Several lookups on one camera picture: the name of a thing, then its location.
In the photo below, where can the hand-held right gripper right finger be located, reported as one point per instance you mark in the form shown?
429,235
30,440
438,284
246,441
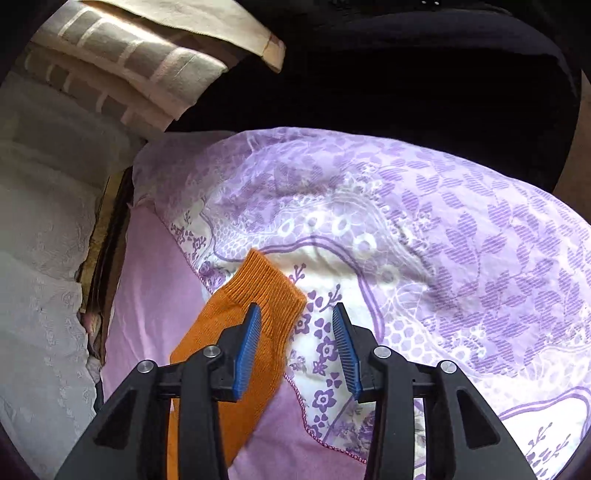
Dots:
346,350

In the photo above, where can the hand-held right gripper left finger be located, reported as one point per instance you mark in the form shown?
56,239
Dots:
247,350

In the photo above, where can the orange knit garment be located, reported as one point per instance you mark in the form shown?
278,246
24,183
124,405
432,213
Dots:
258,286

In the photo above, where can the pink purple floral quilt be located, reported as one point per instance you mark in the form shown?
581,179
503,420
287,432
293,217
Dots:
415,230

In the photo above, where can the brown bamboo mat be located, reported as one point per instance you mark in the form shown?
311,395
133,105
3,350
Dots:
113,230

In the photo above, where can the white lace cover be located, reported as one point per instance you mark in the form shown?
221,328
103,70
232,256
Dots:
41,230

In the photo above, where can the dark cloth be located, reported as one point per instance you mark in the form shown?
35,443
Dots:
392,69

